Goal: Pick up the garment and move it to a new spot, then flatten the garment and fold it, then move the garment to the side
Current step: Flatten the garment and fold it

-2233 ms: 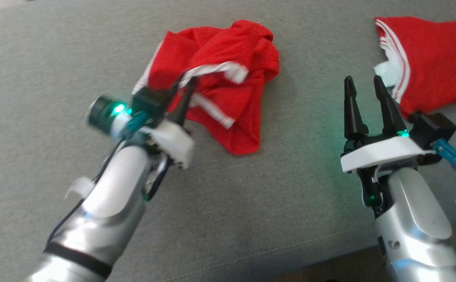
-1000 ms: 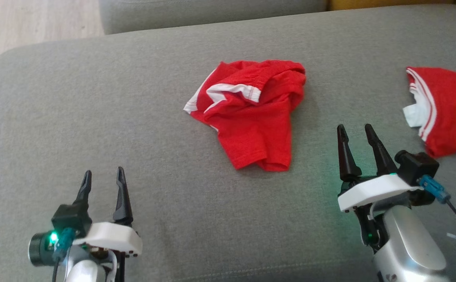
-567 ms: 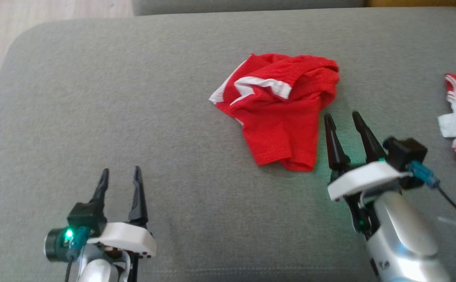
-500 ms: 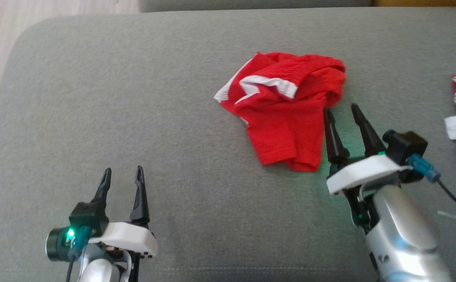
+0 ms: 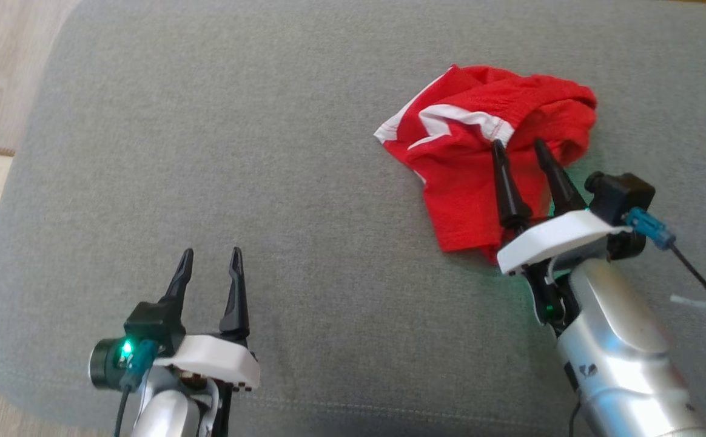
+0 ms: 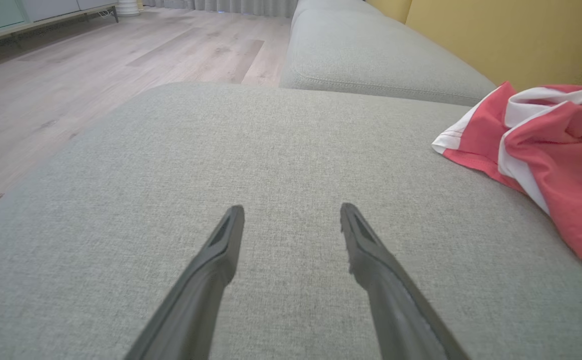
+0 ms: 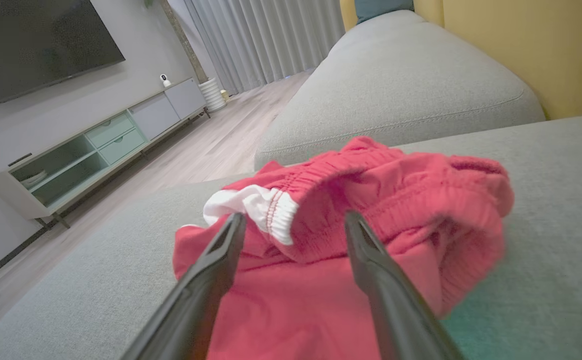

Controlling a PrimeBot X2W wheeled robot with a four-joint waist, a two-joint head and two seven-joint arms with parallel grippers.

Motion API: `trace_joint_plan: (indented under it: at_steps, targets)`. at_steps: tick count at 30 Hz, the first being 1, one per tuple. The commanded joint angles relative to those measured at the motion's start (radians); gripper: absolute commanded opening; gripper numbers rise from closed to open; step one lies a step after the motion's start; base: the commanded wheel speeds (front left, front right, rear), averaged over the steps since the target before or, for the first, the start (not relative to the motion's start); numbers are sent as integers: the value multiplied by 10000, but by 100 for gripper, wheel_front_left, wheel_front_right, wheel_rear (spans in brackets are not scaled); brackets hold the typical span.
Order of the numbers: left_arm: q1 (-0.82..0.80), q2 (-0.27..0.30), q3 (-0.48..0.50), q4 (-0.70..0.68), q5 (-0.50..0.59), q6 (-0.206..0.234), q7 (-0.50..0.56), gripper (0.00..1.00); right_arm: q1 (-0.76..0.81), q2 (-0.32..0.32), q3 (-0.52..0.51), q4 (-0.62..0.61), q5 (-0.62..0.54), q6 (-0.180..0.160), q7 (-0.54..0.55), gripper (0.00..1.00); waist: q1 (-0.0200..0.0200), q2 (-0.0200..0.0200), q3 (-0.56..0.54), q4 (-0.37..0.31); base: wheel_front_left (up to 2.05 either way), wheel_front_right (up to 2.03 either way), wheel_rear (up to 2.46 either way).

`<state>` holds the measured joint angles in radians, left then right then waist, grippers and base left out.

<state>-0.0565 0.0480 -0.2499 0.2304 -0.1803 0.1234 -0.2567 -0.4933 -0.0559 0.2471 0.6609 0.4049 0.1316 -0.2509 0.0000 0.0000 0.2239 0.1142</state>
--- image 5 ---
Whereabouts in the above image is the right black cable teal plug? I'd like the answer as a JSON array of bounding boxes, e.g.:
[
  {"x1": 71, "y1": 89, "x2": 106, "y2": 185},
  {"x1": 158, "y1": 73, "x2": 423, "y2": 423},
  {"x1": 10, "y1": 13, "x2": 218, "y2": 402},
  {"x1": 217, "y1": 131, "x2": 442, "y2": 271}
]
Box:
[{"x1": 623, "y1": 208, "x2": 706, "y2": 351}]

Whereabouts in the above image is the black cable teal plug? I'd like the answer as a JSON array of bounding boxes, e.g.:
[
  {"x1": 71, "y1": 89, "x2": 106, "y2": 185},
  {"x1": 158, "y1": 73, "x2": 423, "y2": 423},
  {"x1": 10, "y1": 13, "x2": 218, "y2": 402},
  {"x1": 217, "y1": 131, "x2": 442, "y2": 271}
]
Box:
[
  {"x1": 113, "y1": 340, "x2": 160, "y2": 437},
  {"x1": 623, "y1": 208, "x2": 706, "y2": 351}
]

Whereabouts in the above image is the red and white jersey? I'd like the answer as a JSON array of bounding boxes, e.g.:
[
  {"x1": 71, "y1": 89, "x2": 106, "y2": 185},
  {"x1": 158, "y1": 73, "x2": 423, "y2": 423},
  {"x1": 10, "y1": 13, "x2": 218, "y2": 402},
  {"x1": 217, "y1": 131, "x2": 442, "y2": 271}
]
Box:
[{"x1": 374, "y1": 64, "x2": 598, "y2": 263}]

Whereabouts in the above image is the white cable tie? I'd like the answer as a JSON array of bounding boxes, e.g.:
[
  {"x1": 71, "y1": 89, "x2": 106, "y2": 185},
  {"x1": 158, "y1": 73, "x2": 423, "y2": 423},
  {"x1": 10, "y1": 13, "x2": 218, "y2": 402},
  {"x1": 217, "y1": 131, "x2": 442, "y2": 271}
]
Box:
[{"x1": 670, "y1": 291, "x2": 706, "y2": 310}]

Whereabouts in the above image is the left black cable teal plug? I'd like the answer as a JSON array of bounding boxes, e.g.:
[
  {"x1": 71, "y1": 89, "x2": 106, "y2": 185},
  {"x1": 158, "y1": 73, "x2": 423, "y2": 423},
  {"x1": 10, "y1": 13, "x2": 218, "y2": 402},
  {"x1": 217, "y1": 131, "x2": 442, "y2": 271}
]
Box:
[{"x1": 113, "y1": 340, "x2": 160, "y2": 437}]

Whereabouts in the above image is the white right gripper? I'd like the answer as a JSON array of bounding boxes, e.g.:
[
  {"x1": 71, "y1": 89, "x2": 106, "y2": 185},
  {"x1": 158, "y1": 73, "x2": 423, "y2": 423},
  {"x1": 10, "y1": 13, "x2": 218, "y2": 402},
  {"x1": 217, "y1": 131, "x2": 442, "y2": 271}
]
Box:
[{"x1": 491, "y1": 138, "x2": 627, "y2": 331}]

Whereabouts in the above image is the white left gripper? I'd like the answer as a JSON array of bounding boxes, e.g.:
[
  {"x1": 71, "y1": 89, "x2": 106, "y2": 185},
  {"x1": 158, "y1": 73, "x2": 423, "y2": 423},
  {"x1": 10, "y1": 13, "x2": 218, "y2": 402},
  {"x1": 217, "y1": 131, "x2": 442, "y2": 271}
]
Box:
[{"x1": 158, "y1": 246, "x2": 261, "y2": 437}]

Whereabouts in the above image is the large grey sofa seat cushion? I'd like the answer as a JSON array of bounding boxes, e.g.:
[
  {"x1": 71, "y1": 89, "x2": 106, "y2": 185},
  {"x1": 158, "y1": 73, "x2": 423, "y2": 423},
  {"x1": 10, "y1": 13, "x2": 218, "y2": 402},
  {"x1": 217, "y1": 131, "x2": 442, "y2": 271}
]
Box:
[{"x1": 0, "y1": 0, "x2": 706, "y2": 437}]

